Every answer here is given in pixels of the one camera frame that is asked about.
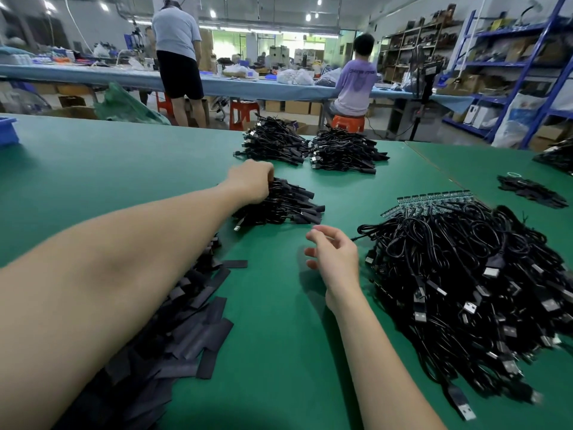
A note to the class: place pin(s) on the white plastic bag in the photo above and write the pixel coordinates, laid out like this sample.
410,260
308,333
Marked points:
515,125

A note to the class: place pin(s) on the long blue work table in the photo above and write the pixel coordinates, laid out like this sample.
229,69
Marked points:
89,78

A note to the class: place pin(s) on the dark storage shelf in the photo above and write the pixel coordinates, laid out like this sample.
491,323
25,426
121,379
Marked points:
416,44

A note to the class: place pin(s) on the green plastic bag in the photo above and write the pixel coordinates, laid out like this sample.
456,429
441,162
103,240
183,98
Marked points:
130,107

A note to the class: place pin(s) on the pile of black sleeve strips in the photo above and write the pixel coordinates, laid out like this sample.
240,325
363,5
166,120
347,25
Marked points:
170,353

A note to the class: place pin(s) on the person's right hand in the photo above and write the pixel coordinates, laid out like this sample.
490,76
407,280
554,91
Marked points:
333,262

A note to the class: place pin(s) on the blue metal shelving rack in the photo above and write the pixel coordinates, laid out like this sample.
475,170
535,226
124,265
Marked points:
510,33

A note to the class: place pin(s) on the orange plastic stool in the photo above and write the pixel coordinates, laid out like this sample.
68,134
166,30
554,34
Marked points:
347,123

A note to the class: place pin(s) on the open cardboard box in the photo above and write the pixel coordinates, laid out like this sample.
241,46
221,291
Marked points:
72,112

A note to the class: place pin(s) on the person's right forearm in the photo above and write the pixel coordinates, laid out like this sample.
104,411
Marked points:
380,371

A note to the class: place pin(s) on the person's left hand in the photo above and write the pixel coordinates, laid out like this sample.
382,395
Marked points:
251,181

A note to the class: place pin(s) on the black tripod stand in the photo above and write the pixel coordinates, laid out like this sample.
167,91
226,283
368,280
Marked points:
423,85

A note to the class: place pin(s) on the person's left forearm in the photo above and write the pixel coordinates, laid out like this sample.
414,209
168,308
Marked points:
107,309

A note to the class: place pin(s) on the blue plastic bin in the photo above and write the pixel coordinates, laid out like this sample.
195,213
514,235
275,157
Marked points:
7,131

